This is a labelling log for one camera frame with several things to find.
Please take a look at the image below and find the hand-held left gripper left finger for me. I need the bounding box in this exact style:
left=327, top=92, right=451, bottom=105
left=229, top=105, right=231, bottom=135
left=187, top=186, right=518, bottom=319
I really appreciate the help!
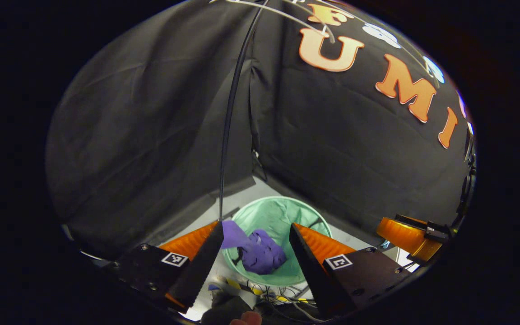
left=113, top=220, right=224, bottom=314

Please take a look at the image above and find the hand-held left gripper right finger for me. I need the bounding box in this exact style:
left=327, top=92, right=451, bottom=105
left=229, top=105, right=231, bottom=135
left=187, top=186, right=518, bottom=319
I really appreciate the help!
left=289, top=223, right=412, bottom=319

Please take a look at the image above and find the purple shirt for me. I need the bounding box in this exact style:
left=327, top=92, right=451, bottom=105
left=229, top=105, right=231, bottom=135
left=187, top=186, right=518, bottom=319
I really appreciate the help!
left=221, top=220, right=288, bottom=275

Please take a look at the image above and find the green laundry hamper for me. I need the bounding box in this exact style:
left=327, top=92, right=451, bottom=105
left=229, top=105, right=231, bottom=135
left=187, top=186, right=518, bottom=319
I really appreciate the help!
left=222, top=196, right=333, bottom=287

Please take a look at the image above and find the dark cloth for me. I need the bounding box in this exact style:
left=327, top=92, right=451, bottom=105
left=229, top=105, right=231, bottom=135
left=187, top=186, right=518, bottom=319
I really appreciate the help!
left=200, top=292, right=260, bottom=325

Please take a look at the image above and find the black backdrop cloth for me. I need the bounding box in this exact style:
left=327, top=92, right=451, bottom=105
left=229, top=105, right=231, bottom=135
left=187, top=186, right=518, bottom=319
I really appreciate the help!
left=46, top=0, right=477, bottom=260

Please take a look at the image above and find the tangle of cables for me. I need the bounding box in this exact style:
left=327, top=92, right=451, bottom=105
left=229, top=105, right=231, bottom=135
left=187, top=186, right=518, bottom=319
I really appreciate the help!
left=206, top=278, right=328, bottom=323

